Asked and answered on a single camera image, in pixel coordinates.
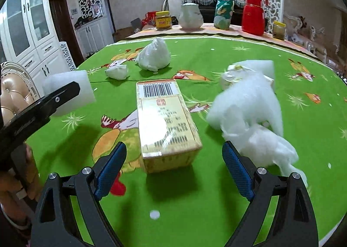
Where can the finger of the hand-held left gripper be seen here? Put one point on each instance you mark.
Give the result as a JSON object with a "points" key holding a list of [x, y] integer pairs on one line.
{"points": [[51, 106]]}

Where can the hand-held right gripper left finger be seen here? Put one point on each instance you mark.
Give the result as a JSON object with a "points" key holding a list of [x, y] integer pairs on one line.
{"points": [[111, 173]]}

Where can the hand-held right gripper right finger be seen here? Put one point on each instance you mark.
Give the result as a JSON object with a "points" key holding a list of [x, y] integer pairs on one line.
{"points": [[238, 171]]}

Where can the white foam block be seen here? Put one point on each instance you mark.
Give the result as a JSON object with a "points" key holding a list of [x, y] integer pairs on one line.
{"points": [[264, 69], [73, 87]]}

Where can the yellow cardboard box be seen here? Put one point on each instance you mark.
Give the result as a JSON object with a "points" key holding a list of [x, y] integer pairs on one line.
{"points": [[165, 116]]}

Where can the white plastic bag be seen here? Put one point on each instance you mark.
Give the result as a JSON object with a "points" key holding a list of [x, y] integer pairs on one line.
{"points": [[153, 55]]}

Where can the person's left forearm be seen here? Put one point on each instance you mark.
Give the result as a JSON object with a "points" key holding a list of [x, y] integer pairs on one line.
{"points": [[13, 232]]}

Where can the person's left hand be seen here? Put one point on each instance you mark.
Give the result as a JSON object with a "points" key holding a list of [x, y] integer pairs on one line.
{"points": [[8, 190]]}

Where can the green printed tablecloth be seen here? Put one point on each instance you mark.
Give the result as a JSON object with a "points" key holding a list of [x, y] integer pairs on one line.
{"points": [[244, 116]]}

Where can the crumpled white tissue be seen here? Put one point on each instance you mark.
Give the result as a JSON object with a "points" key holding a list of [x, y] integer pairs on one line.
{"points": [[117, 72]]}

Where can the white glass-door cabinet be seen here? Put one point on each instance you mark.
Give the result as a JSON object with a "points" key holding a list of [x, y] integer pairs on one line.
{"points": [[40, 32]]}

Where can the dark wooden door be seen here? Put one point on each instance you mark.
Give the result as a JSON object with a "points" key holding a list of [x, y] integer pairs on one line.
{"points": [[63, 27]]}

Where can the white low cabinet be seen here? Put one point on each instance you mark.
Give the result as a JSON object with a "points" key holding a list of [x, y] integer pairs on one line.
{"points": [[95, 35]]}

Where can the red gift box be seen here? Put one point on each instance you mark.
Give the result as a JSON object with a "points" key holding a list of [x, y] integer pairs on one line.
{"points": [[148, 18]]}

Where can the large amber jar yellow lid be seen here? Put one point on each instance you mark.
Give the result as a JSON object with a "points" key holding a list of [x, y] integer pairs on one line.
{"points": [[163, 21]]}

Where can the small glass jar yellow lid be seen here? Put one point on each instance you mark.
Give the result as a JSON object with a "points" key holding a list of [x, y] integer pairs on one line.
{"points": [[279, 31]]}

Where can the red thermos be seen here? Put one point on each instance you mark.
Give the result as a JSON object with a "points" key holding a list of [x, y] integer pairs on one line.
{"points": [[253, 17]]}

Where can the cream carved sofa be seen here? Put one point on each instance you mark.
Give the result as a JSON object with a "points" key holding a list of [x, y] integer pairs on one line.
{"points": [[303, 31]]}

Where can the black piano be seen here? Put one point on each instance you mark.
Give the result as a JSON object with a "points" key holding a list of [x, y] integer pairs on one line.
{"points": [[208, 13]]}

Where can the white ceramic teapot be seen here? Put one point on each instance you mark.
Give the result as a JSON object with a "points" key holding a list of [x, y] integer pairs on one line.
{"points": [[191, 17]]}

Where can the green snack bag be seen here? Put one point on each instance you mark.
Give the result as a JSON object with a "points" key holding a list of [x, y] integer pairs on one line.
{"points": [[223, 11]]}

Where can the wall control panel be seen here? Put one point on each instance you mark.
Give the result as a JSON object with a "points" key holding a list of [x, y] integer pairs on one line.
{"points": [[74, 11]]}

